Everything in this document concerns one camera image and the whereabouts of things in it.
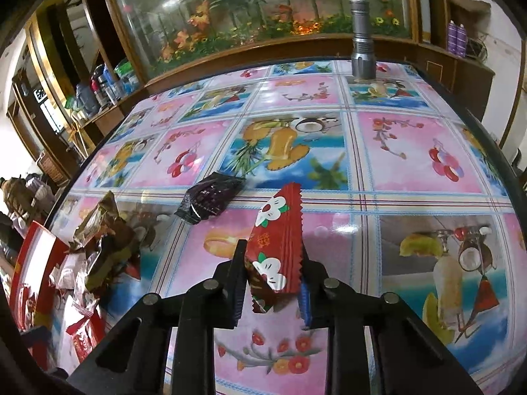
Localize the brown gold coffee packet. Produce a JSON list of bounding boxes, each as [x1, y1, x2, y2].
[[69, 191, 138, 293]]

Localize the red flower snack packet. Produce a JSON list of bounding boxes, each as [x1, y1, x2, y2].
[[244, 182, 304, 314]]

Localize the dark purple snack packet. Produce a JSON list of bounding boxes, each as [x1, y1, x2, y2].
[[175, 172, 246, 225]]

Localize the white pink-edged snack packet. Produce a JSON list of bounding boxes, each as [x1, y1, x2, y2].
[[48, 252, 87, 290]]

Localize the red gift box tray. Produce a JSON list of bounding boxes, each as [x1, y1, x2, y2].
[[8, 221, 101, 374]]

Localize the seated person brown jacket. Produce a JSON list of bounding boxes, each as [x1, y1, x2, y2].
[[1, 177, 55, 225]]

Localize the bottles on sideboard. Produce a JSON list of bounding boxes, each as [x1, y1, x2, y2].
[[66, 59, 139, 123]]

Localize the wooden sideboard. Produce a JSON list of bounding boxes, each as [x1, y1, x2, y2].
[[416, 44, 495, 121]]

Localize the silver flashlight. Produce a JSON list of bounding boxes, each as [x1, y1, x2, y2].
[[349, 0, 376, 79]]

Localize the purple spray cans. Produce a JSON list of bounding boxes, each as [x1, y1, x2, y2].
[[447, 20, 468, 58]]

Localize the flower aquarium display cabinet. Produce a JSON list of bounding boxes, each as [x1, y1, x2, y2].
[[105, 0, 421, 93]]

